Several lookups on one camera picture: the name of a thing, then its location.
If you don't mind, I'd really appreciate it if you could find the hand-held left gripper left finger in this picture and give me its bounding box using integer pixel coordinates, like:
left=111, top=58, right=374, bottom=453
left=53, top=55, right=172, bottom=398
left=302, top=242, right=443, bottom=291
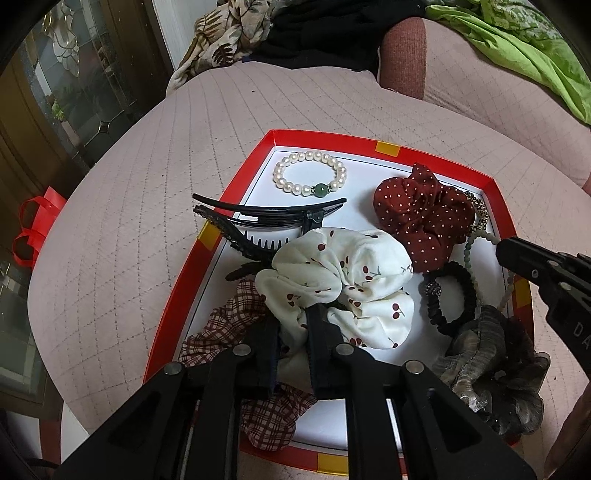
left=55, top=318, right=282, bottom=480

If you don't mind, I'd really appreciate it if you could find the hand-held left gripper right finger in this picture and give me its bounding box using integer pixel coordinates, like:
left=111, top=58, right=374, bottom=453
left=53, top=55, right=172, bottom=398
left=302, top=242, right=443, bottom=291
left=305, top=305, right=536, bottom=480

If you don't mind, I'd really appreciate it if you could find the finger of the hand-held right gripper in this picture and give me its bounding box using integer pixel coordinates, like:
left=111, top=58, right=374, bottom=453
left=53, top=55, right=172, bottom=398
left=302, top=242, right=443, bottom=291
left=496, top=237, right=573, bottom=296

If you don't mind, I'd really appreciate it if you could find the red plaid scrunchie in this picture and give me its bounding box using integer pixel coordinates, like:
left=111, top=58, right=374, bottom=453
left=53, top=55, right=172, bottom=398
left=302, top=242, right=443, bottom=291
left=178, top=278, right=319, bottom=450

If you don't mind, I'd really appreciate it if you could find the white cherry print scrunchie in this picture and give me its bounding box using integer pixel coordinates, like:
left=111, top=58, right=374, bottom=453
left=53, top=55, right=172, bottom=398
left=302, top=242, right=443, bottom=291
left=255, top=227, right=415, bottom=349

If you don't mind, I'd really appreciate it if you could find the red polka dot scrunchie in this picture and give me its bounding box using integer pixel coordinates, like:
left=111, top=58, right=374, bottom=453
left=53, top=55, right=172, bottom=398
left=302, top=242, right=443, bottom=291
left=373, top=162, right=476, bottom=273

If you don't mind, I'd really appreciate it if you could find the black rhinestone claw hair clip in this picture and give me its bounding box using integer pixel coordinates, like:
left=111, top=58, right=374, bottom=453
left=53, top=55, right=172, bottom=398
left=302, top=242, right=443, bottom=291
left=194, top=207, right=296, bottom=281

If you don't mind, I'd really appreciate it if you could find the red tray with white inside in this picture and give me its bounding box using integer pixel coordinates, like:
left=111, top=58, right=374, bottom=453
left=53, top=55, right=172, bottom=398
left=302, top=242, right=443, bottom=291
left=143, top=129, right=536, bottom=476

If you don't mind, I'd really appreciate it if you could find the pearl bracelet with green bead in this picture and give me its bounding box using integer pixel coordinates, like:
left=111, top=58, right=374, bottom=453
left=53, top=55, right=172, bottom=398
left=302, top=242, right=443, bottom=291
left=272, top=151, right=347, bottom=197

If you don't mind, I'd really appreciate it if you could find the person's right forearm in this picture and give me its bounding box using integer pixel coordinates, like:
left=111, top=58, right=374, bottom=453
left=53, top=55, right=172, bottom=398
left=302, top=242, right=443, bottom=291
left=544, top=397, right=591, bottom=476

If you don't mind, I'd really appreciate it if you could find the dark grey organza scrunchie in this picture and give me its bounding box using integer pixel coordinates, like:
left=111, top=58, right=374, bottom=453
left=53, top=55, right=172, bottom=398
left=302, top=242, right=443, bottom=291
left=434, top=305, right=550, bottom=437

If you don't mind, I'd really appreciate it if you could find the long black hair clip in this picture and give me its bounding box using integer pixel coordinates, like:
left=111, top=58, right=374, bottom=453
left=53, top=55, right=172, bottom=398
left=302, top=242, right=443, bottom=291
left=192, top=193, right=348, bottom=232

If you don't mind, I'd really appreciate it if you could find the pink and brown pillow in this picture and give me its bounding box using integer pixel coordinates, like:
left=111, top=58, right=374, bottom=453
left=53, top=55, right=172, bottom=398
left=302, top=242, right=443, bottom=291
left=379, top=18, right=591, bottom=190

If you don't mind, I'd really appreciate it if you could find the green cloth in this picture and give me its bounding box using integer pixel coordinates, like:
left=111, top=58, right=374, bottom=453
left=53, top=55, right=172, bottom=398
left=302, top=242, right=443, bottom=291
left=425, top=0, right=591, bottom=125

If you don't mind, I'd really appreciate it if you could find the pink quilted bed sheet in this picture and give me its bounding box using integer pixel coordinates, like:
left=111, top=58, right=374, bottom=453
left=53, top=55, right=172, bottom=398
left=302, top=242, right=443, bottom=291
left=28, top=60, right=591, bottom=480

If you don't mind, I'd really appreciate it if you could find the red plastic bag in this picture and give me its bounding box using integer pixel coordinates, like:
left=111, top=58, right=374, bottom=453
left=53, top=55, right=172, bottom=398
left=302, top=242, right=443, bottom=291
left=13, top=186, right=68, bottom=268

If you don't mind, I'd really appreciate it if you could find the black cloth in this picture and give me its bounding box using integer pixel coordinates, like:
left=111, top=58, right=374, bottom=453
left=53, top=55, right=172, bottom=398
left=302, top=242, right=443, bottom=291
left=252, top=0, right=435, bottom=72

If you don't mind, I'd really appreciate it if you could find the leaf print blanket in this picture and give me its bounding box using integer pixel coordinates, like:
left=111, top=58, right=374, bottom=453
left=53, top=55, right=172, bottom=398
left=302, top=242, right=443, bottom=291
left=166, top=0, right=278, bottom=95

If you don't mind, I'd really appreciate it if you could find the wooden glass panel door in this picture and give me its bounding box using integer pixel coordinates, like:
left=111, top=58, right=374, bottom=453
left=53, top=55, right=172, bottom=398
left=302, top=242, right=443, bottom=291
left=0, top=0, right=176, bottom=416

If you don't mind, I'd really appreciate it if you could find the pale green bead bracelet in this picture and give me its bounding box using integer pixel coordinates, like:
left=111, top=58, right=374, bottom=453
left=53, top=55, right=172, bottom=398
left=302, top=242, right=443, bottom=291
left=464, top=229, right=517, bottom=315

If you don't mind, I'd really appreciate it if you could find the black hair tie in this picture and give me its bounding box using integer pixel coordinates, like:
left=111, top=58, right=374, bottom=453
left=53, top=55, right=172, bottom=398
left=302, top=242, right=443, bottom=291
left=422, top=261, right=478, bottom=335

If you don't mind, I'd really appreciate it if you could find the gold and dark bead bracelet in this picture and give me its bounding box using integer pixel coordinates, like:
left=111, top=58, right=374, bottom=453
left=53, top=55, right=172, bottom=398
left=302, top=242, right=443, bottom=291
left=462, top=190, right=490, bottom=232

